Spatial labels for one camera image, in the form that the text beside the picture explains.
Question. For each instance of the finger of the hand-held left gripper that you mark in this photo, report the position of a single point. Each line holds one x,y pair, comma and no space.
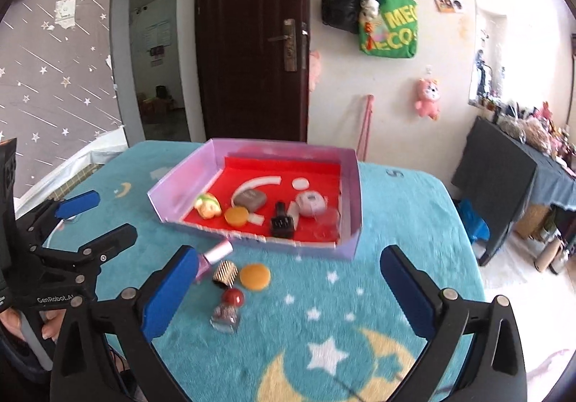
78,204
112,240

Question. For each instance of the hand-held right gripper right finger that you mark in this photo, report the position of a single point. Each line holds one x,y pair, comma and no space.
407,294

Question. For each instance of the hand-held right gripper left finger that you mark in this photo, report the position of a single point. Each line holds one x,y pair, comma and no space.
168,294

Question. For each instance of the gold studded black cap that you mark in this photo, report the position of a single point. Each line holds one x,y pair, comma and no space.
225,273

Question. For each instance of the glitter bottle red ball cap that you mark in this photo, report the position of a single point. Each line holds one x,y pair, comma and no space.
228,309

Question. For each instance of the purple nail polish bottle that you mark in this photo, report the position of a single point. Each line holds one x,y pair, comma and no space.
218,251

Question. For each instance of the amber round soap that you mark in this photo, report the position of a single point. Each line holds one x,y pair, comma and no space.
236,216
255,277

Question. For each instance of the green yellow duck toy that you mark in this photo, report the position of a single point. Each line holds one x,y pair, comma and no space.
208,206

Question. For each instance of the clear glass cup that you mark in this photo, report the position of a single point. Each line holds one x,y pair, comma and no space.
328,226

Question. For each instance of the pink round compact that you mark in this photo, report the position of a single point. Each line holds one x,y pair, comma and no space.
309,203

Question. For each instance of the black nail polish bottle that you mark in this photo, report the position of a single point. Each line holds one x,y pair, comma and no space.
282,222

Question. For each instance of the purple cardboard box red lining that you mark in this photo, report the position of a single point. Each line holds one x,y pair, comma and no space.
324,174

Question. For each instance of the person's left hand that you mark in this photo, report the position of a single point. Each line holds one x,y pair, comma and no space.
51,325

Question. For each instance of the teal moon star blanket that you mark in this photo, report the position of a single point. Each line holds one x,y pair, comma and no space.
315,316

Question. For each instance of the blue plastic stool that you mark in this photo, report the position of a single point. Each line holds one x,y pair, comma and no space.
474,222

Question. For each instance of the thermos flask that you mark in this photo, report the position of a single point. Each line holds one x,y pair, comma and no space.
551,255

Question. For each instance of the table with dark cloth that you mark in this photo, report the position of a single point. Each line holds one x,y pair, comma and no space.
495,168

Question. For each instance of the pink plastic stick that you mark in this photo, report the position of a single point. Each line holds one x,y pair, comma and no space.
364,127

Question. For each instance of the pink plush toy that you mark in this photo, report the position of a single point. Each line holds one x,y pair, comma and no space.
427,98

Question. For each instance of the dark brown door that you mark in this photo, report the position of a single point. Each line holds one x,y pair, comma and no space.
247,23

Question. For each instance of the red tassel charm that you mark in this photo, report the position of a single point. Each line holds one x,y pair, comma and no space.
369,35

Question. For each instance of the green tote bag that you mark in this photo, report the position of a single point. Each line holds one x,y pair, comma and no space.
396,30

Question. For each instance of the wall mirror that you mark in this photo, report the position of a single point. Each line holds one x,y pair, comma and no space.
488,42

